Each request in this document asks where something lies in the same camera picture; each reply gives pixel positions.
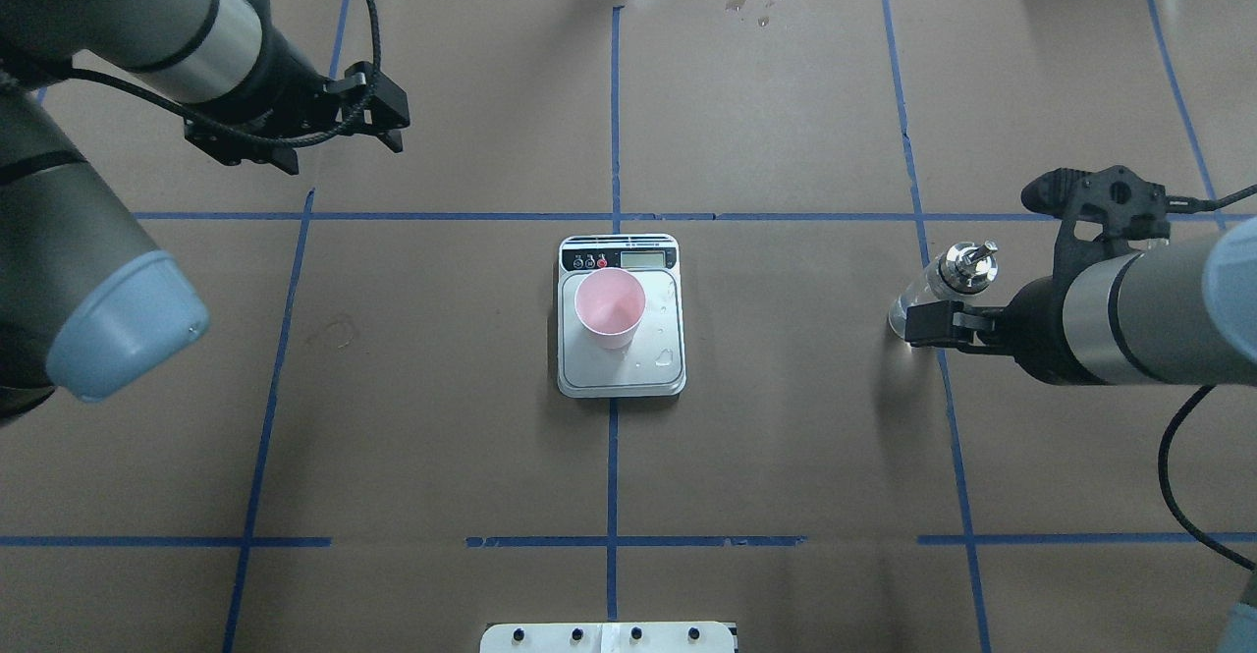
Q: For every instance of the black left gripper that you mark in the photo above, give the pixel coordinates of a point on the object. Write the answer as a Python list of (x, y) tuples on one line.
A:
[(282, 76)]

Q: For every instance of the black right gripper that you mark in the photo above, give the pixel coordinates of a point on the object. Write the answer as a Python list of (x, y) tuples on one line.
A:
[(1037, 329)]

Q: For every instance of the clear glass sauce bottle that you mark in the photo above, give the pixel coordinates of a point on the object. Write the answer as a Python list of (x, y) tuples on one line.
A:
[(962, 271)]

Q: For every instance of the pink paper cup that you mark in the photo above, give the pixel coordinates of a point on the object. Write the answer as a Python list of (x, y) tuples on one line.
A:
[(610, 304)]

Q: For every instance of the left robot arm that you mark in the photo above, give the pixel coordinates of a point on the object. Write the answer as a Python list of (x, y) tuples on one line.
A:
[(91, 301)]

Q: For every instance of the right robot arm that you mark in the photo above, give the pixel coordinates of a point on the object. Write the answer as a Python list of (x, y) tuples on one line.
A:
[(1180, 314)]

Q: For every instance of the silver digital kitchen scale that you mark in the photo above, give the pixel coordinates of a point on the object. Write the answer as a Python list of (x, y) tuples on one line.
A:
[(653, 365)]

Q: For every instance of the brown paper table cover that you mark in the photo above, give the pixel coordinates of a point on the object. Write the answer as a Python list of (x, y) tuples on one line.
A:
[(369, 450)]

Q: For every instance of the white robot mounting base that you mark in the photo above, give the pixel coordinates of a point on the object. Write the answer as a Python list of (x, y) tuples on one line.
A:
[(667, 636)]

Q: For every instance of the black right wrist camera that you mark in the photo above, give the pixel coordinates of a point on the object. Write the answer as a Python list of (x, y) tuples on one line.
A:
[(1101, 215)]

